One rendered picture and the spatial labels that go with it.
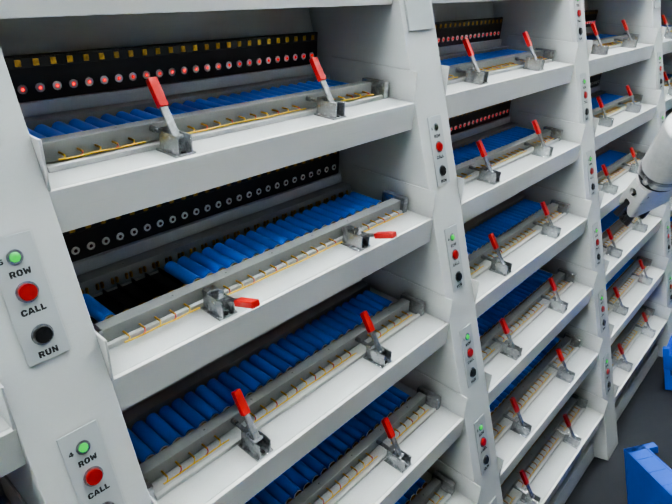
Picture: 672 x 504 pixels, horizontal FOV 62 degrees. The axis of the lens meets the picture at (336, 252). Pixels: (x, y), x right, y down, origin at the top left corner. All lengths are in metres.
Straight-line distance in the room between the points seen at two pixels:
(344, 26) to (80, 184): 0.61
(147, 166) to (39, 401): 0.26
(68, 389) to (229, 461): 0.26
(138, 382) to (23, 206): 0.22
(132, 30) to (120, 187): 0.32
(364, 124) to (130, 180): 0.39
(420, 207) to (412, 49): 0.27
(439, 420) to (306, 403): 0.36
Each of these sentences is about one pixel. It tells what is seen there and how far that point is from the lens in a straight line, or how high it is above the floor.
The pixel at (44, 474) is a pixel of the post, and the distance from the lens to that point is 0.64.
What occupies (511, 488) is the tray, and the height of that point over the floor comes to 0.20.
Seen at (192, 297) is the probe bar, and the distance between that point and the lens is 0.73.
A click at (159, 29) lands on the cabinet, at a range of 0.92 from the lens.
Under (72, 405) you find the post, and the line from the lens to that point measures 0.63.
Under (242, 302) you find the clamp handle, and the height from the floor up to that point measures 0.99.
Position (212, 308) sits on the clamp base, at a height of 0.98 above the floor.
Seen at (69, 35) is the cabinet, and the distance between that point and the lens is 0.86.
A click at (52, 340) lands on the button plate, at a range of 0.61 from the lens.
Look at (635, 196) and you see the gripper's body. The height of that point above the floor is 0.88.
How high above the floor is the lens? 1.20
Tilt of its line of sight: 15 degrees down
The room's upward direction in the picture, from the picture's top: 12 degrees counter-clockwise
